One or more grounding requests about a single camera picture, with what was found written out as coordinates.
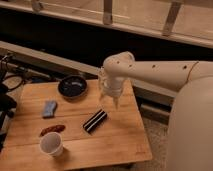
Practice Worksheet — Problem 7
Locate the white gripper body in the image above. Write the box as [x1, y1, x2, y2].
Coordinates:
[98, 68, 126, 98]

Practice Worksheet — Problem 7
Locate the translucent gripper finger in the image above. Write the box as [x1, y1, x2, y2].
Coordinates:
[113, 97, 119, 109]
[99, 92, 106, 101]

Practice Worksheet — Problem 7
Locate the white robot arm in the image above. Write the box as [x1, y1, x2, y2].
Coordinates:
[99, 51, 213, 171]

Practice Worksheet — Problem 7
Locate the black white striped eraser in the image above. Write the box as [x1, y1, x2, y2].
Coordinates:
[83, 109, 107, 133]

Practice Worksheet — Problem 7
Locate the dark round bowl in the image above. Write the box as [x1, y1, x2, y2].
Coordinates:
[58, 75, 87, 98]

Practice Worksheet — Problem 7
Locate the metal window bracket middle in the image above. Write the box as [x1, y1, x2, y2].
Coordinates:
[103, 0, 113, 25]

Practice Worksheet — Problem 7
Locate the metal window bracket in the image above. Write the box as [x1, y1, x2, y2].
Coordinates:
[103, 0, 113, 25]
[162, 0, 183, 36]
[31, 0, 43, 12]

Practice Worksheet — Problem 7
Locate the black equipment with cables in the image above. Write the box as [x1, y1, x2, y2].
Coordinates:
[0, 53, 24, 152]

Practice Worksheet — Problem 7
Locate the metal window bracket right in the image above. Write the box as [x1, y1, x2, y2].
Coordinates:
[162, 0, 183, 36]

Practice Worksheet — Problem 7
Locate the metal window bracket left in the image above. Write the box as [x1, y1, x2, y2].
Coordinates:
[31, 0, 43, 12]

